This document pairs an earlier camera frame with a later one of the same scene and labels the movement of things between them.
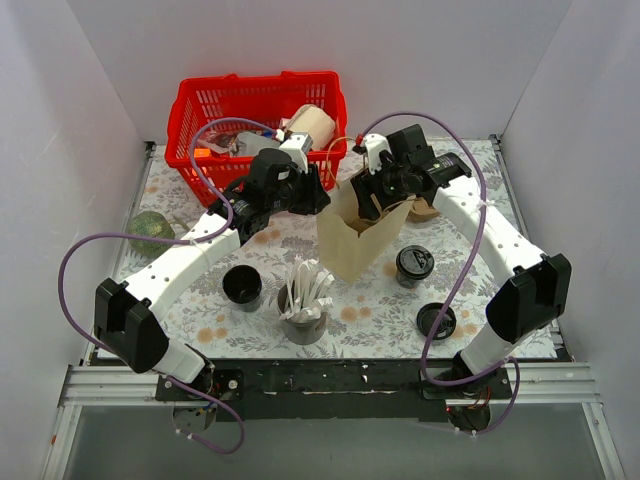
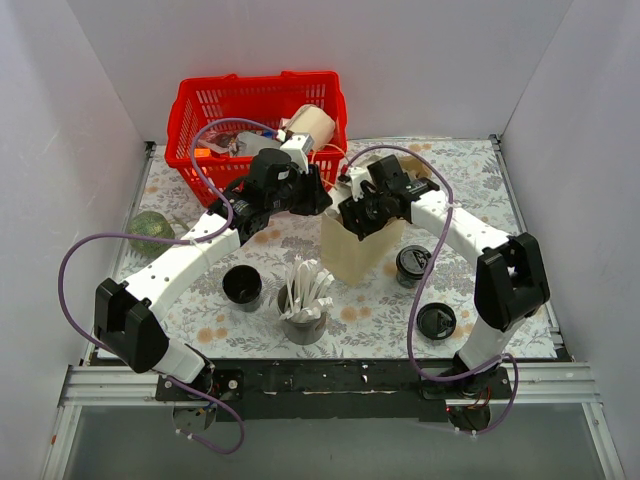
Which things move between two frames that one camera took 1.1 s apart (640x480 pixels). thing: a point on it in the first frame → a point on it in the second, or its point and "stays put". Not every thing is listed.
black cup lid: (426, 317) stays put
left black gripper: (310, 191) stays put
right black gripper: (369, 191) → (355, 216)
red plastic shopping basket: (217, 125) stays put
